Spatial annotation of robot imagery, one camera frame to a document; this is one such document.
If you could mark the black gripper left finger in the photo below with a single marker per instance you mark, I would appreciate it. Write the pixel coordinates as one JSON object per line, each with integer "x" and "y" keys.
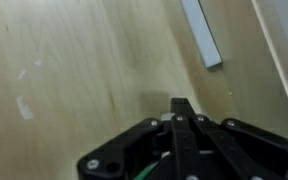
{"x": 130, "y": 150}

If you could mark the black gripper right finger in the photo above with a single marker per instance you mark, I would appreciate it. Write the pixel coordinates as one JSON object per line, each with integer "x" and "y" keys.
{"x": 250, "y": 153}

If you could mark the empty wooden drawer white front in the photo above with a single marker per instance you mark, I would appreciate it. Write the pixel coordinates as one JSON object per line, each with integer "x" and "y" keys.
{"x": 67, "y": 66}

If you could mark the grey metal bar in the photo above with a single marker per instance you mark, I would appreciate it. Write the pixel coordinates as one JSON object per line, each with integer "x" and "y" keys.
{"x": 200, "y": 33}

